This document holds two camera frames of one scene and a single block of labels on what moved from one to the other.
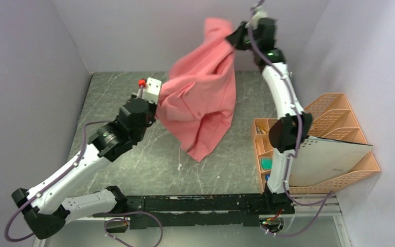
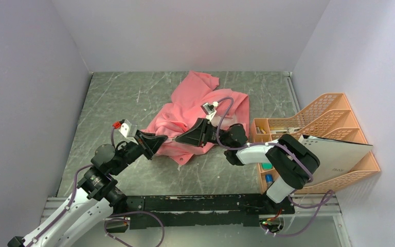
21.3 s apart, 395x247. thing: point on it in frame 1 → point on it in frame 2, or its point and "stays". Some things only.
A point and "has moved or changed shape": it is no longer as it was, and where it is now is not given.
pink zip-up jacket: (197, 95) has moved or changed shape
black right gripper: (236, 38) → (196, 135)
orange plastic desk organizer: (333, 119) stays
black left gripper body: (151, 113) → (129, 154)
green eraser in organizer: (266, 163) stays
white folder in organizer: (319, 158) stays
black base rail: (234, 210) stays
